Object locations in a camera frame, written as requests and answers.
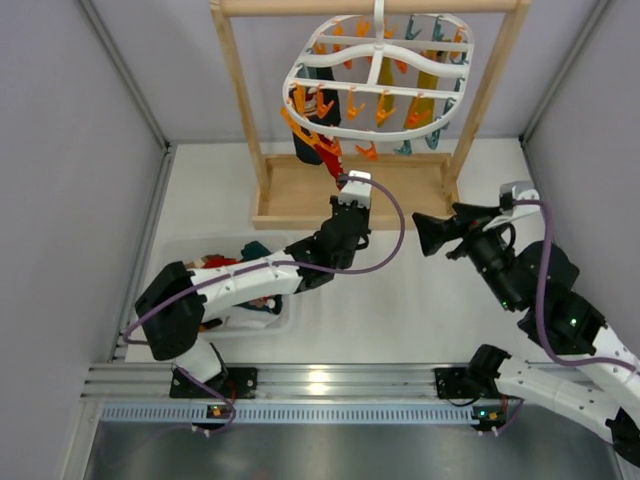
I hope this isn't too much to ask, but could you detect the red sock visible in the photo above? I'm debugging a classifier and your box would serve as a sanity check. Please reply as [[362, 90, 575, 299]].
[[202, 255, 240, 269], [314, 135, 346, 190]]

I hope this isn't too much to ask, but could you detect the white clip hanger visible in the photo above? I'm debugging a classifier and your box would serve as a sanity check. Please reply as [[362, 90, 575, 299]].
[[281, 1, 475, 159]]

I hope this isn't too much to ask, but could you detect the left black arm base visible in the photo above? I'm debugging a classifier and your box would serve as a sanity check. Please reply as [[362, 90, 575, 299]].
[[169, 367, 258, 400]]

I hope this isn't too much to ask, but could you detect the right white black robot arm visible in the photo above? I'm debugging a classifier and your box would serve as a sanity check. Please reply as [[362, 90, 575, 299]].
[[412, 200, 639, 465]]

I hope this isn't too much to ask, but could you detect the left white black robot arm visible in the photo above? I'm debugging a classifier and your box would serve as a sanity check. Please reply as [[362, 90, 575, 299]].
[[135, 195, 371, 387]]

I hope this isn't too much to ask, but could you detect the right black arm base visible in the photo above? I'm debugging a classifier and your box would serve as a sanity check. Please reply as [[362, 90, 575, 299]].
[[434, 367, 501, 400]]

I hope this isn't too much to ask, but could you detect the wooden hanger stand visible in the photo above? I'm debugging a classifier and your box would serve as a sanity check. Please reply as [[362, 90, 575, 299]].
[[210, 1, 529, 230]]

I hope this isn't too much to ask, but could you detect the green christmas sock in bin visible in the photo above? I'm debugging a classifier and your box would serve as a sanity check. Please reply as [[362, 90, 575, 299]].
[[241, 240, 272, 262]]

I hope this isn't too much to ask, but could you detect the dark patterned sock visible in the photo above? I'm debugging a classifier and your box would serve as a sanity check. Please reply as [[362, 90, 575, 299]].
[[293, 129, 323, 166]]

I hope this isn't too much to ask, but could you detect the translucent plastic bin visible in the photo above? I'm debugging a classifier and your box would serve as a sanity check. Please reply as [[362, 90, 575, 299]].
[[146, 232, 301, 341]]

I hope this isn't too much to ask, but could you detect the dark navy sock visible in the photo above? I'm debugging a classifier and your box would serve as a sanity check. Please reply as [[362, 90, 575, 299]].
[[311, 67, 341, 126]]

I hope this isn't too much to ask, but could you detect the mustard yellow sock right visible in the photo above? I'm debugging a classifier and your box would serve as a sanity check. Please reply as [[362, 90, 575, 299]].
[[407, 49, 444, 129]]

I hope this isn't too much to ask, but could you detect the mustard yellow sock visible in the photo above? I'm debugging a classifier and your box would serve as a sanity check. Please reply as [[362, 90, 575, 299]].
[[407, 49, 444, 129], [378, 57, 395, 111]]

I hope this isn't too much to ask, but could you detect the mustard yellow sock left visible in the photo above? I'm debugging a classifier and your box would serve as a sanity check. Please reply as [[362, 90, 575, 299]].
[[378, 57, 395, 111]]

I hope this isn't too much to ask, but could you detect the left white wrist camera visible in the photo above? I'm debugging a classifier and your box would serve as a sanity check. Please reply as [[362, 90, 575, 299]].
[[338, 170, 372, 209]]

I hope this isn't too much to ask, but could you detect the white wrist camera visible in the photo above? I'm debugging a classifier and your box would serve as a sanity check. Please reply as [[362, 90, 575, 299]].
[[338, 170, 372, 209], [499, 181, 540, 220]]

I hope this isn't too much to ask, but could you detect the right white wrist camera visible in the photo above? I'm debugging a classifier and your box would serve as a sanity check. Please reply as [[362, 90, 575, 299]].
[[499, 181, 540, 220]]

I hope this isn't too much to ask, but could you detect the aluminium rail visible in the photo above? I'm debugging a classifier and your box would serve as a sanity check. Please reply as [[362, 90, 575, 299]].
[[81, 363, 453, 401]]

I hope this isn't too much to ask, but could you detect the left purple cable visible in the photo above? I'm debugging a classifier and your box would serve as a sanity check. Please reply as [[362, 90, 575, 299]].
[[121, 178, 406, 431]]

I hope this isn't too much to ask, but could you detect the perforated cable duct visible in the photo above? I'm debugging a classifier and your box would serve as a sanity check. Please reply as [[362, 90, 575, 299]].
[[100, 403, 504, 425]]

